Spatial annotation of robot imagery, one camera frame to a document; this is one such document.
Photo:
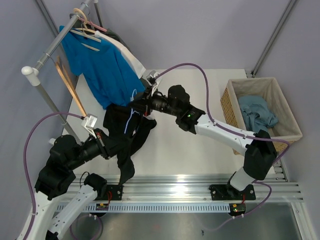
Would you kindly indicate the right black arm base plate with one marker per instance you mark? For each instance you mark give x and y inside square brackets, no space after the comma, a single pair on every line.
[224,192]

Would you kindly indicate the white t shirt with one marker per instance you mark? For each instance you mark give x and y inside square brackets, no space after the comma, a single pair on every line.
[132,61]

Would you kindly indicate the grey-blue t shirt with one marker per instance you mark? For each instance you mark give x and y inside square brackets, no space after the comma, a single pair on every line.
[256,114]

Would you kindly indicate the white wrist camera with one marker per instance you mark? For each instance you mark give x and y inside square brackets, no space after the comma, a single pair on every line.
[154,80]
[88,123]

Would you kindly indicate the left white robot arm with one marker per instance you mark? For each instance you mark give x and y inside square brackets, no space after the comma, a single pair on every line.
[53,182]

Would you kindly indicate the pink hanger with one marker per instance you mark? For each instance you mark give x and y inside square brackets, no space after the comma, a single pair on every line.
[96,26]

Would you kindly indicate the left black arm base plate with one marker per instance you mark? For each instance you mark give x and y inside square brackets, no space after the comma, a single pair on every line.
[112,192]

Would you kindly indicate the metal clothes rack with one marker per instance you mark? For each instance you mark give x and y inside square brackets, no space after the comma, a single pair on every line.
[31,73]

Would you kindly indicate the wicker laundry basket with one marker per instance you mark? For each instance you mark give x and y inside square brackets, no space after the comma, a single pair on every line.
[268,88]

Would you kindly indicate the brown wooden hanger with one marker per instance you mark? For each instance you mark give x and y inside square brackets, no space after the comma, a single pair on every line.
[68,83]

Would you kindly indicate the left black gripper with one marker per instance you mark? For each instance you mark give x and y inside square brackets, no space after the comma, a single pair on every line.
[101,143]

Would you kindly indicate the white slotted cable duct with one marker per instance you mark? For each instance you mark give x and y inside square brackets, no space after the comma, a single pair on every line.
[118,207]

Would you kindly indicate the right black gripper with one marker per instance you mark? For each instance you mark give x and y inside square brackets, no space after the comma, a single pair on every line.
[144,104]

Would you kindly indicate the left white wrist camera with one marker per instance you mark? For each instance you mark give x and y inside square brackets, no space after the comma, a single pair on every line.
[88,123]

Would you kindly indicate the dark grey t shirt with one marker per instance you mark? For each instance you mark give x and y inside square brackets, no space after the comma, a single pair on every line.
[116,37]

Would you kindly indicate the aluminium mounting rail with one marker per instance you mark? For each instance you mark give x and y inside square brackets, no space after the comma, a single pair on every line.
[195,188]

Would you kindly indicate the black t shirt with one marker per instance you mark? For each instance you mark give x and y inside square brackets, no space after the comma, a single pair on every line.
[138,131]

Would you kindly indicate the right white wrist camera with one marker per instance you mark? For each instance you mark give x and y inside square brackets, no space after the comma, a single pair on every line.
[154,80]

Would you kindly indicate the bright blue t shirt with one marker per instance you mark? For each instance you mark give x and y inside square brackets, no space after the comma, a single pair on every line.
[108,75]

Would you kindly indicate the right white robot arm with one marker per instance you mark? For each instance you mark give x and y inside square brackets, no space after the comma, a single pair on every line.
[257,148]

